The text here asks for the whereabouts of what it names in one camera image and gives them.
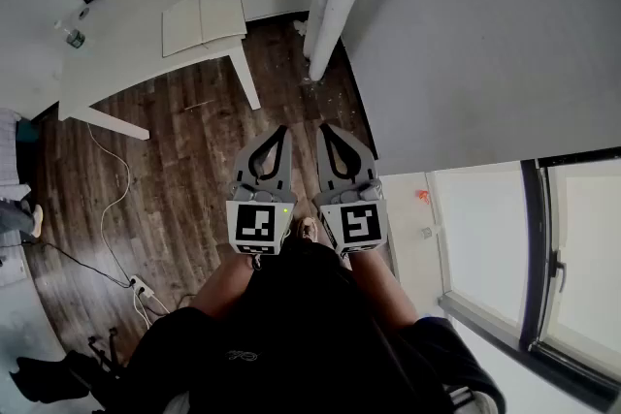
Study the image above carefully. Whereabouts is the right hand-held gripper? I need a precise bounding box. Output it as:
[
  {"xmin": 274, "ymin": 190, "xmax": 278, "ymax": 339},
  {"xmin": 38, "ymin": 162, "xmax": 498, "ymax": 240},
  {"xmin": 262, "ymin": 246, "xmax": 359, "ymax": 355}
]
[{"xmin": 312, "ymin": 124, "xmax": 388, "ymax": 257}]

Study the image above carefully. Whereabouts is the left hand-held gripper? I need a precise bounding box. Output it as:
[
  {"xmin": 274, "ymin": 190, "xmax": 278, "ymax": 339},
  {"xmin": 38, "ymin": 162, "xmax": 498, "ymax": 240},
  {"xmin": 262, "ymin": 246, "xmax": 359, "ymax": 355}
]
[{"xmin": 225, "ymin": 125, "xmax": 295, "ymax": 257}]

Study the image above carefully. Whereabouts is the blue notebook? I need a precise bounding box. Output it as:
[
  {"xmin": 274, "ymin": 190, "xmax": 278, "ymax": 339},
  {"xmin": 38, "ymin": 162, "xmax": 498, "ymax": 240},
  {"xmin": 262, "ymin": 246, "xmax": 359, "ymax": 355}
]
[{"xmin": 161, "ymin": 0, "xmax": 248, "ymax": 59}]

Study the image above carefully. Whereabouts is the person's left forearm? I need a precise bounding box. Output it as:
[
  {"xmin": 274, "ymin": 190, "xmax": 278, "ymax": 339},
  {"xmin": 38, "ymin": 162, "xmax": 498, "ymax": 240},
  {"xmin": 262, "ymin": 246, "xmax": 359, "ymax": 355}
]
[{"xmin": 188, "ymin": 251, "xmax": 256, "ymax": 321}]

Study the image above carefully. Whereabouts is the person's right forearm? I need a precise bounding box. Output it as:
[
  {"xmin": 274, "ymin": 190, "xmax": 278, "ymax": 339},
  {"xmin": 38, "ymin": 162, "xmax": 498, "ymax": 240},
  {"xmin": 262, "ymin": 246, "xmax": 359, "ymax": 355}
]
[{"xmin": 346, "ymin": 249, "xmax": 421, "ymax": 331}]

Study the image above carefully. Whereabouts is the person's light shoe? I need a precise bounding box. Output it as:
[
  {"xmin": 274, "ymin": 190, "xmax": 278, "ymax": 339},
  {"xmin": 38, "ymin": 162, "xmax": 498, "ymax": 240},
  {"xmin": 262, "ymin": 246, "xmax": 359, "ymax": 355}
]
[{"xmin": 295, "ymin": 216, "xmax": 319, "ymax": 243}]

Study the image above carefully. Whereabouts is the white table leg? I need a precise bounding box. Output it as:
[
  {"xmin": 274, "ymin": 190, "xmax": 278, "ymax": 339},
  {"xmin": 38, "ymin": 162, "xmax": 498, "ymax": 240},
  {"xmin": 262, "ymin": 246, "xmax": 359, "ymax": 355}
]
[
  {"xmin": 227, "ymin": 50, "xmax": 262, "ymax": 111},
  {"xmin": 77, "ymin": 106, "xmax": 150, "ymax": 142}
]

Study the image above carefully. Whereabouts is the white power strip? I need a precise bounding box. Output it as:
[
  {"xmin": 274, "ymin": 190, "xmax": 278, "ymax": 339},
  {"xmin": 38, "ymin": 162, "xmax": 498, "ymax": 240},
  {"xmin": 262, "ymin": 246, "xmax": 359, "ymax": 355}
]
[{"xmin": 128, "ymin": 274, "xmax": 155, "ymax": 300}]

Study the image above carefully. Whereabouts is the person's black shirt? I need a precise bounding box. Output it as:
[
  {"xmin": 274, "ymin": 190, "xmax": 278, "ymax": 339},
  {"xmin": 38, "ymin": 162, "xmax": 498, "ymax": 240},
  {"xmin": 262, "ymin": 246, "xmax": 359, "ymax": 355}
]
[{"xmin": 123, "ymin": 237, "xmax": 506, "ymax": 414}]

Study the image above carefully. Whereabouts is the clear plastic water bottle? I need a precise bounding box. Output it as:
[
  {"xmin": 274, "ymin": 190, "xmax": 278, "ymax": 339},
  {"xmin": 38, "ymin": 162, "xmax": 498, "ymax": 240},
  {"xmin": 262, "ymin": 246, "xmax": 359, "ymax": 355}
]
[{"xmin": 53, "ymin": 19, "xmax": 87, "ymax": 50}]

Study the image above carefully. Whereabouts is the teal bin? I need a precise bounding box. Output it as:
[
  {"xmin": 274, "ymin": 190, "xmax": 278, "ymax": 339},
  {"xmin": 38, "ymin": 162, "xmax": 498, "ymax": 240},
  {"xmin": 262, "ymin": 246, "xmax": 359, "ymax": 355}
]
[{"xmin": 16, "ymin": 118, "xmax": 40, "ymax": 144}]

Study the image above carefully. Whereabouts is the white grid fabric box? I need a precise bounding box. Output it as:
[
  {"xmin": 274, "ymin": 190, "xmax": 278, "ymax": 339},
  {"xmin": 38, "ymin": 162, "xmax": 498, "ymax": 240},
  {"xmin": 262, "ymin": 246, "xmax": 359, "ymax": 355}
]
[{"xmin": 0, "ymin": 109, "xmax": 23, "ymax": 185}]

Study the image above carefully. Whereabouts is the white cable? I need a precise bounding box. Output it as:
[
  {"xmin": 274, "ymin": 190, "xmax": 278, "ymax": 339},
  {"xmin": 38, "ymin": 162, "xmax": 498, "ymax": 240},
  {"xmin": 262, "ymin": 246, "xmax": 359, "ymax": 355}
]
[{"xmin": 86, "ymin": 120, "xmax": 171, "ymax": 331}]

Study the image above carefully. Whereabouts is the black cable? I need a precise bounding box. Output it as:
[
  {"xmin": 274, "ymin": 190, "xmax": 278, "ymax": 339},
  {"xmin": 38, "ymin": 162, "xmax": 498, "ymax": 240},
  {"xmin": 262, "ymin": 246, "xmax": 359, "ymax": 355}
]
[{"xmin": 18, "ymin": 239, "xmax": 135, "ymax": 290}]

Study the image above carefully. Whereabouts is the black window handle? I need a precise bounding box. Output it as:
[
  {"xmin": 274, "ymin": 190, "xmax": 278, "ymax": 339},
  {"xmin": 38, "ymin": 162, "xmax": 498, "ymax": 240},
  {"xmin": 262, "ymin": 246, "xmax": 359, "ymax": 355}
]
[{"xmin": 550, "ymin": 249, "xmax": 568, "ymax": 295}]

